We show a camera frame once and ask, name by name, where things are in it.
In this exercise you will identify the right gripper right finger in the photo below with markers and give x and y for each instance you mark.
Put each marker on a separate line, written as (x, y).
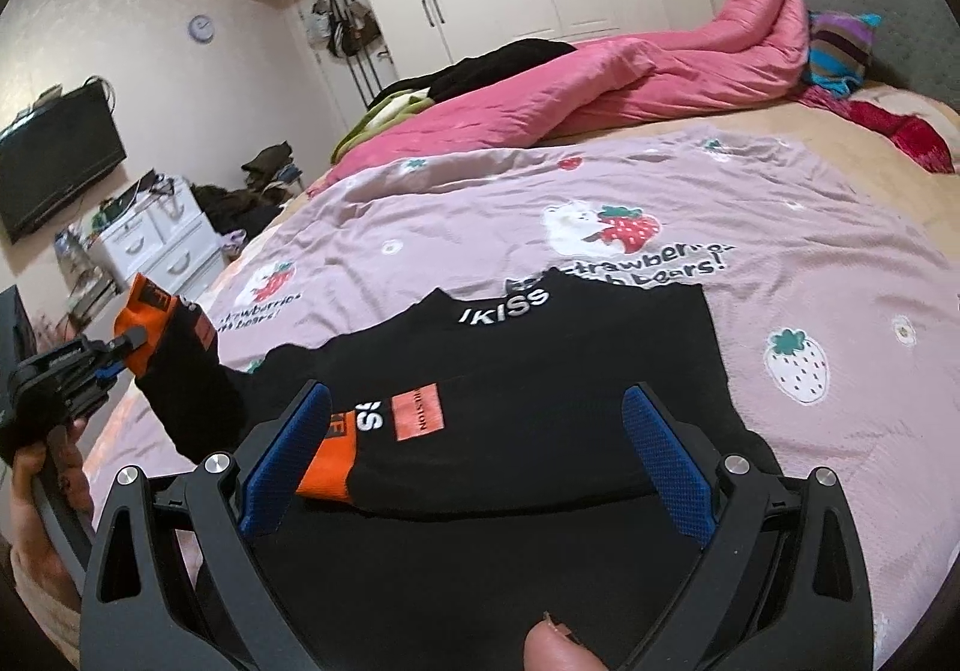
(780, 581)

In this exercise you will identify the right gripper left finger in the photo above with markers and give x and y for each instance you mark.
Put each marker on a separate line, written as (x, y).
(137, 604)

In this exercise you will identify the black orange small sweater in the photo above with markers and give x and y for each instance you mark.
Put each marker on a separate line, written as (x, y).
(476, 473)

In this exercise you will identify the dark clothes pile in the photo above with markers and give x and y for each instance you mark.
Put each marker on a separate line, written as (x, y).
(268, 186)

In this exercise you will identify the person left hand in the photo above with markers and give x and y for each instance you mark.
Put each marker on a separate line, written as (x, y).
(31, 544)

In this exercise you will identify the person right hand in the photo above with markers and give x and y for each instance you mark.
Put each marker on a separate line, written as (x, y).
(551, 646)

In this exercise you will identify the white drawer cabinet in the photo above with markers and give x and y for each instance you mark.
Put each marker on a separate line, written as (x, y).
(166, 237)

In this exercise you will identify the lilac strawberry print blanket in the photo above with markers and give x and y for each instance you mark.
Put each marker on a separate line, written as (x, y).
(836, 318)

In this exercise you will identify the beige bed sheet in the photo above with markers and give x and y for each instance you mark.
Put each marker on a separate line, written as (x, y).
(869, 162)

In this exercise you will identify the green cloth on bed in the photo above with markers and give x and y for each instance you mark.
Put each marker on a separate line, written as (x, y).
(387, 113)

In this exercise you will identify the red patterned cloth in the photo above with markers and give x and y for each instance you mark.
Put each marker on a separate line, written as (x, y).
(911, 134)

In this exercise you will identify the hanging bags on door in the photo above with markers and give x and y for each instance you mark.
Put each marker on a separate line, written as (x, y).
(345, 28)

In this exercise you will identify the black garment on bed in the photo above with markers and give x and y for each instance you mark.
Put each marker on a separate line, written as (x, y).
(478, 72)

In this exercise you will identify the pink quilt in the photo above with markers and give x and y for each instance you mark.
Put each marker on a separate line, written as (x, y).
(752, 53)

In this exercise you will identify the striped colourful pillow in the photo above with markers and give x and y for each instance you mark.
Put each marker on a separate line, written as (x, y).
(840, 50)

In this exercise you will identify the grey padded headboard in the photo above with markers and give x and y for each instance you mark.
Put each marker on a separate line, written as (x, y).
(916, 46)

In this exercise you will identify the black wall television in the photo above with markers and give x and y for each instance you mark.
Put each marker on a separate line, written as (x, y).
(55, 153)

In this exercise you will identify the round wall clock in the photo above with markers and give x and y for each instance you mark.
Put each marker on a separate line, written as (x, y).
(201, 29)

